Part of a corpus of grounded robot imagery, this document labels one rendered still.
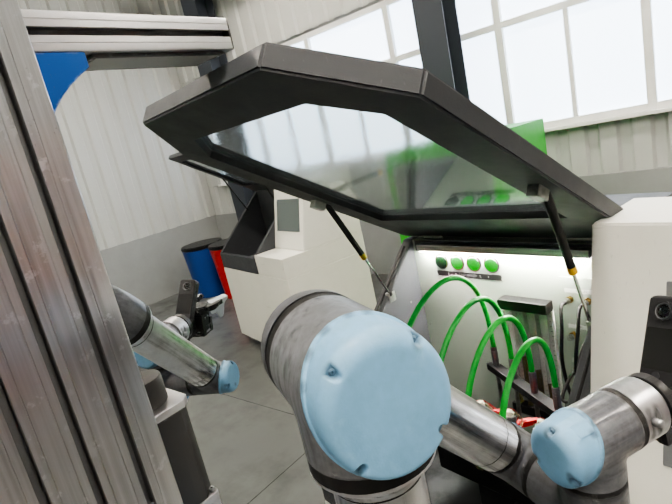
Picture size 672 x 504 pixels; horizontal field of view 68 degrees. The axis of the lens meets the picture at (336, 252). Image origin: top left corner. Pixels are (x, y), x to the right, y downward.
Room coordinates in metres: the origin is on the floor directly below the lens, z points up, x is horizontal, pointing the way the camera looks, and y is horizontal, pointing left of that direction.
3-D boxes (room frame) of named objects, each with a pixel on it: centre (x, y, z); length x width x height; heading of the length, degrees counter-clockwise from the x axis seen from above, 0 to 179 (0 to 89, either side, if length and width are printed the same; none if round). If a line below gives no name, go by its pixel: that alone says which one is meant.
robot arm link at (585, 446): (0.50, -0.24, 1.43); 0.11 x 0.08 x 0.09; 112
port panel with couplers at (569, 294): (1.16, -0.58, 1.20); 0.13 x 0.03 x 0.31; 38
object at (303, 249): (4.62, 0.55, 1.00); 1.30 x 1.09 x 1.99; 33
